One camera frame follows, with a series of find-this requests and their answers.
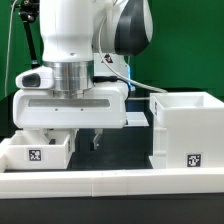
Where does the white drawer cabinet box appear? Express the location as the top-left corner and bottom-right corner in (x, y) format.
(149, 92), (224, 169)

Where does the white table border fence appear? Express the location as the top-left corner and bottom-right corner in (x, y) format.
(0, 137), (224, 200)

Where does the white hanging cable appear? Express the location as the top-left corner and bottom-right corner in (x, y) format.
(3, 0), (20, 98)

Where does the white fiducial marker sheet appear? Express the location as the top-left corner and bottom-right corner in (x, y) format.
(126, 112), (148, 127)

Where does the black camera stand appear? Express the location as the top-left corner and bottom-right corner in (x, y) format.
(19, 0), (40, 69)

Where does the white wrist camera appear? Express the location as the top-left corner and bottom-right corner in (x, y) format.
(15, 66), (54, 89)

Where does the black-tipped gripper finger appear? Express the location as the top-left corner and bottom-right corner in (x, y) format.
(92, 129), (103, 150)

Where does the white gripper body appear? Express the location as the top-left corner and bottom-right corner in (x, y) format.
(13, 82), (128, 129)

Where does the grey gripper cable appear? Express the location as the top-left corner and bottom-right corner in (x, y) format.
(93, 0), (168, 94)

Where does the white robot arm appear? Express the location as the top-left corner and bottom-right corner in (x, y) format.
(13, 0), (153, 144)

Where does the white front drawer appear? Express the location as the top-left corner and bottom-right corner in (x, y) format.
(0, 130), (76, 172)

